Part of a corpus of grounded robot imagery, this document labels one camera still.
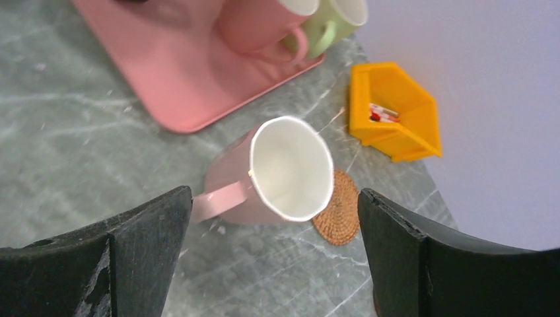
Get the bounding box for light green mug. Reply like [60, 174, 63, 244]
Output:
[300, 0, 368, 59]

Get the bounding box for red white marker pens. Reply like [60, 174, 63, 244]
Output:
[369, 103, 400, 123]

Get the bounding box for yellow plastic bin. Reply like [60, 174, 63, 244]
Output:
[348, 62, 443, 162]

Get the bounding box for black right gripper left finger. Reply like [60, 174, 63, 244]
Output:
[1, 186, 192, 316]

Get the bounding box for pink mug white inside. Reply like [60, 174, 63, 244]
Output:
[190, 116, 334, 225]

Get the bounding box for pink plastic tray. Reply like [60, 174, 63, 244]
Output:
[74, 0, 324, 133]

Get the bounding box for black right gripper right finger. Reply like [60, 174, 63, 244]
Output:
[357, 188, 559, 316]

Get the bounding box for woven rattan coaster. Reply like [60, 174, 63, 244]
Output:
[312, 169, 360, 246]

